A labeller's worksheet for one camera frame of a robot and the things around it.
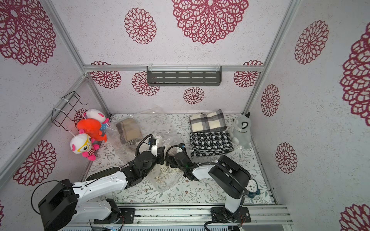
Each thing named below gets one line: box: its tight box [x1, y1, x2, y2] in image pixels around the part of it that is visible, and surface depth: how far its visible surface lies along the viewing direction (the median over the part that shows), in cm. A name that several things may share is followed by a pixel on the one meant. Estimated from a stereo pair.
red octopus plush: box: [77, 118, 108, 142], surface depth 92 cm
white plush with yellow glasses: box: [70, 128, 100, 161], surface depth 82 cm
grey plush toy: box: [230, 111, 252, 150], surface depth 97 cm
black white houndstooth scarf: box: [189, 130, 235, 157], surface depth 97 cm
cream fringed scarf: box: [153, 163, 184, 186], surface depth 89 cm
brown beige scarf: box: [116, 117, 143, 145], surface depth 108 cm
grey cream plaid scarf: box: [189, 108, 227, 133], surface depth 110 cm
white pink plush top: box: [83, 108, 109, 124], surface depth 97 cm
